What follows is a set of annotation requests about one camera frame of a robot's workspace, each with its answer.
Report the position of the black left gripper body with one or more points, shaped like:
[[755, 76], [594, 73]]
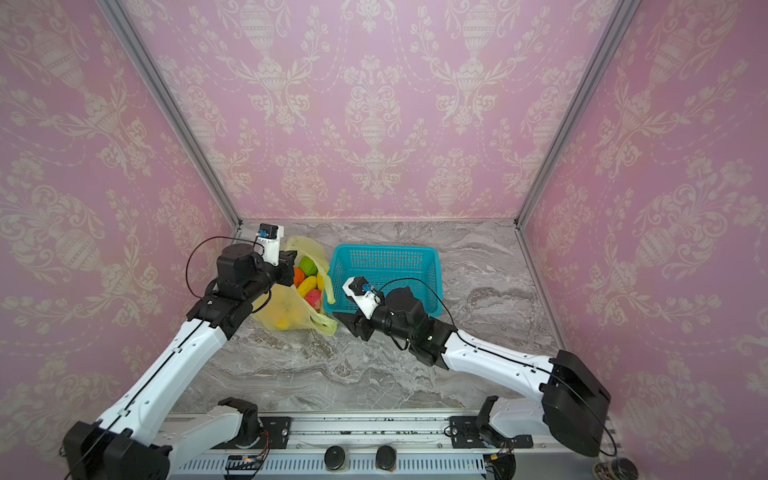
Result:
[[283, 273]]

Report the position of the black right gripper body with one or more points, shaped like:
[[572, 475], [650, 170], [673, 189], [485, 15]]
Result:
[[359, 324]]

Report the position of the yellow-green plastic bag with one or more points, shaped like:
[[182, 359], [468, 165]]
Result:
[[285, 309]]

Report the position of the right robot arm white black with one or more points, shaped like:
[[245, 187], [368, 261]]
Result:
[[571, 401]]

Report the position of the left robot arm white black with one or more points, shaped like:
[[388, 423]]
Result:
[[127, 440]]

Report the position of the orange toy fruit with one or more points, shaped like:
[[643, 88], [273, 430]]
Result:
[[299, 276]]

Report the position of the green toy fruit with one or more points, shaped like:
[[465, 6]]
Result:
[[308, 266]]

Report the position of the pink toy fruit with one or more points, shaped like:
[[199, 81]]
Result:
[[314, 299]]

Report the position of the yellow toy banana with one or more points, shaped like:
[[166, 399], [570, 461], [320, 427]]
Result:
[[308, 285]]

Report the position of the teal plastic basket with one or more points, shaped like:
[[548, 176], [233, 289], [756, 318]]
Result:
[[386, 267]]

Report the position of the black knob right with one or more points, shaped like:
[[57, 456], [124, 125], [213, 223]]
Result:
[[386, 458]]

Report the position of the black knob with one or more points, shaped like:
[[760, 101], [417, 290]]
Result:
[[386, 458], [335, 458]]

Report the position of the black knob left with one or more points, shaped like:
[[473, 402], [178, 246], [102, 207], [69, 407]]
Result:
[[335, 458]]

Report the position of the dark jar bottom right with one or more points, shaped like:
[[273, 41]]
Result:
[[616, 469]]

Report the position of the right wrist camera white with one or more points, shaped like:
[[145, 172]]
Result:
[[363, 294]]

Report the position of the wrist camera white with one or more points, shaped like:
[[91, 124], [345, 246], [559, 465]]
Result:
[[269, 238], [363, 294]]

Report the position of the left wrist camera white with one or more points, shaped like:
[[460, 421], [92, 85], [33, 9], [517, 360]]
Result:
[[269, 238]]

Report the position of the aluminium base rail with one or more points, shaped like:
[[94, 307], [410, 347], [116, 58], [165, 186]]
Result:
[[430, 444]]

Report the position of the circuit board with wires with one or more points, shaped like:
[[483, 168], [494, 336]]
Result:
[[244, 463]]

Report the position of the aluminium frame post left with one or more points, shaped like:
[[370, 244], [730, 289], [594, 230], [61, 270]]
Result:
[[118, 18]]

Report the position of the aluminium frame post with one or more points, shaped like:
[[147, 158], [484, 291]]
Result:
[[118, 18], [617, 26]]

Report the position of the aluminium frame post right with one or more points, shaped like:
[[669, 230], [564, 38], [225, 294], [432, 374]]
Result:
[[617, 26]]

